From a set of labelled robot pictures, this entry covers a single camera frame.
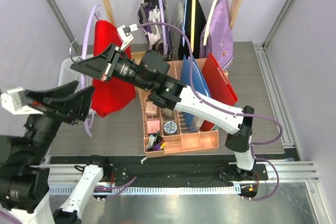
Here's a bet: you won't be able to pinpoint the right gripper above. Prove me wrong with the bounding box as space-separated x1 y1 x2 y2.
71 44 152 92

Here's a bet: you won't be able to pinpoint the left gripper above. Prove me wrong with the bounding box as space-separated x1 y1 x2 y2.
24 79 95 164

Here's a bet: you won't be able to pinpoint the red trousers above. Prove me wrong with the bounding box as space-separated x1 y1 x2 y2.
91 20 136 118

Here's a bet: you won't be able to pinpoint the lilac hanger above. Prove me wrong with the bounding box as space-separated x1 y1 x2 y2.
159 0 169 57
69 4 101 137

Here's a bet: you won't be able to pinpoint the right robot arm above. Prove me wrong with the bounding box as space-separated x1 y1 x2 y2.
70 44 256 180

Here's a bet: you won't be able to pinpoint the cream hanger right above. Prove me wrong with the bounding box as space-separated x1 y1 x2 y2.
203 0 233 46

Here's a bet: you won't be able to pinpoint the cream yellow hanger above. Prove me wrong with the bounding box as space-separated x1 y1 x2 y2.
190 0 196 51

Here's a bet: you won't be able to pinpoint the white plastic basket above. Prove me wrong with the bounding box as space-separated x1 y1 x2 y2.
59 55 95 116

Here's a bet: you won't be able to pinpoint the pink socket cube upper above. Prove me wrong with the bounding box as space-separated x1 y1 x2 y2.
145 101 158 116

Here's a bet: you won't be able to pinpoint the pink socket cube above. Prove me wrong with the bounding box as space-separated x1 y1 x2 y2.
145 101 158 116
146 120 160 134

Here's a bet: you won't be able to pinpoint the purple camouflage garment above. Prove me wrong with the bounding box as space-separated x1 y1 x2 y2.
137 0 171 61

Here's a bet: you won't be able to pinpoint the pink socket cube lower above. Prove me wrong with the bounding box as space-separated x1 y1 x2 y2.
146 120 160 134

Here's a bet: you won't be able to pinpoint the grey garment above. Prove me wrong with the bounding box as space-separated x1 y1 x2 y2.
170 1 184 61

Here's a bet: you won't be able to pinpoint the black garment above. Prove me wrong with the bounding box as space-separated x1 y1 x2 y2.
178 0 206 60

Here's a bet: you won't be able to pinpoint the pink desk organizer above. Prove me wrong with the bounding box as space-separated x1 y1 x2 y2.
135 57 219 158

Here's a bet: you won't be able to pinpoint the round patterned tin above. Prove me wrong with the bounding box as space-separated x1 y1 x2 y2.
163 121 178 135

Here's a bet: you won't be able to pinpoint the pens in organizer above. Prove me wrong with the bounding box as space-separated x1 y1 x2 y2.
146 131 165 152

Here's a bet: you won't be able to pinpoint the blue file folder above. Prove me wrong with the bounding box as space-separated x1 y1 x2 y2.
180 56 211 133

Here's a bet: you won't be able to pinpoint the red file folder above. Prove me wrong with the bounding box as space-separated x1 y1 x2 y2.
199 52 239 132

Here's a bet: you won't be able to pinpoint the lilac purple garment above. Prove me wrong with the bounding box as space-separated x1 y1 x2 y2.
199 0 234 70

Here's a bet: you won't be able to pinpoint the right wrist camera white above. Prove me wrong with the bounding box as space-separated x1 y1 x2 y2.
117 24 138 51

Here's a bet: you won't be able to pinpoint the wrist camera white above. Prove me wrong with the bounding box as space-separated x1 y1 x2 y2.
1 87 43 115
117 24 138 51

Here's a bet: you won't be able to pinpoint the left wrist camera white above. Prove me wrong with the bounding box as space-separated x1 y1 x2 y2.
1 87 43 115

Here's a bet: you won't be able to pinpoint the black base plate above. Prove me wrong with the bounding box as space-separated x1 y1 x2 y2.
49 154 268 187

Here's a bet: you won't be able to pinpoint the white slotted cable duct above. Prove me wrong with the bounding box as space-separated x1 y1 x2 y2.
50 184 241 196

